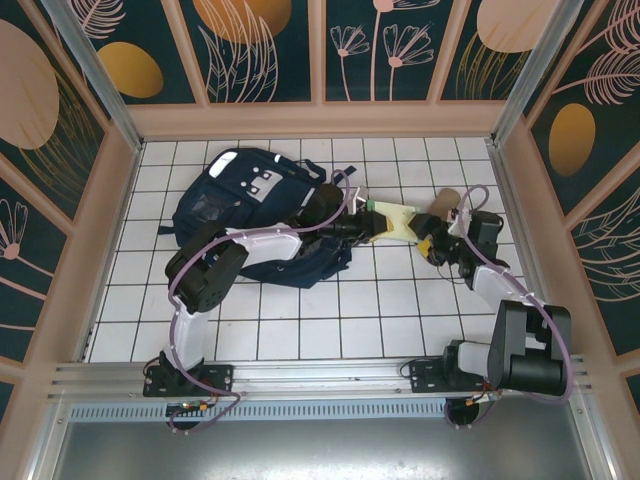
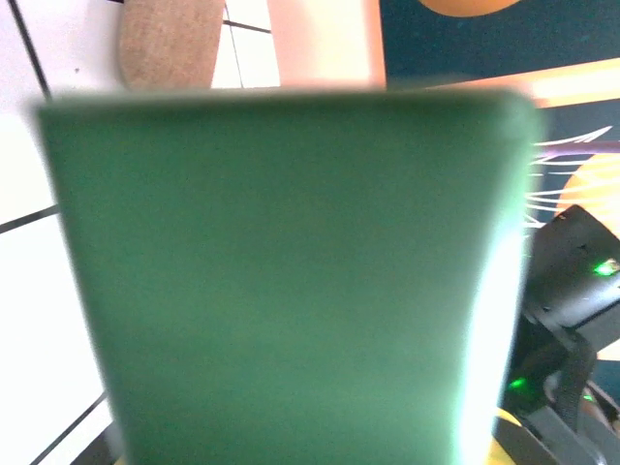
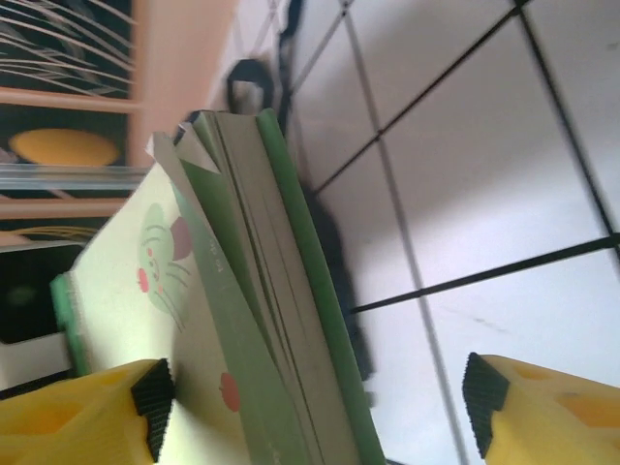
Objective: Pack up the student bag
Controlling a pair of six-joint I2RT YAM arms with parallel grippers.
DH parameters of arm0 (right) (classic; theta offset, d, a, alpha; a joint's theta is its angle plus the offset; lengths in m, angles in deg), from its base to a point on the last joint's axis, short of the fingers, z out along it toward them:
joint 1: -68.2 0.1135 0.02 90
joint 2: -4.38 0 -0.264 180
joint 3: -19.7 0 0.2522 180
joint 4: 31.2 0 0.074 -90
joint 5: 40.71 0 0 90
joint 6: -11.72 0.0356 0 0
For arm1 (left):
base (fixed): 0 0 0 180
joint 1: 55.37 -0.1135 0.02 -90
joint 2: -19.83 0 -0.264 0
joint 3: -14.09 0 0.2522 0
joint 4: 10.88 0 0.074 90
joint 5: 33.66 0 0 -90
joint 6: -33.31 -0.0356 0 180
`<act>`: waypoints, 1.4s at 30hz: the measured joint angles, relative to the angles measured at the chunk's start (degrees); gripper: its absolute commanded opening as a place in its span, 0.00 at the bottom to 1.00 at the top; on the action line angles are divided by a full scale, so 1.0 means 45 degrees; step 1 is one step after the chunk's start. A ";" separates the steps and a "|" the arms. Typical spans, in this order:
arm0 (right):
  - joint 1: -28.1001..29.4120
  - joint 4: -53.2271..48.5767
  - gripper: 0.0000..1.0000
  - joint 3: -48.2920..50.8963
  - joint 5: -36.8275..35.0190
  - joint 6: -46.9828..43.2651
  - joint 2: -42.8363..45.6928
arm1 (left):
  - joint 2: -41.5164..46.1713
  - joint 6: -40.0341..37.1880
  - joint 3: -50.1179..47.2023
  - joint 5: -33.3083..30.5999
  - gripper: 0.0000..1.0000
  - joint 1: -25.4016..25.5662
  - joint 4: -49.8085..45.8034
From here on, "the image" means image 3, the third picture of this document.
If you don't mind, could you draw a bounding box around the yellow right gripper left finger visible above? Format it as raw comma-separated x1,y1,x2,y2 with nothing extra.
0,357,175,465

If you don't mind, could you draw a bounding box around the green cat notebook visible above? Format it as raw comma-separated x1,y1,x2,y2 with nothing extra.
50,109,388,465

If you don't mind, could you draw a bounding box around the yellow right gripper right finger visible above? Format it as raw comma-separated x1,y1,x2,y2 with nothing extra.
462,352,620,465

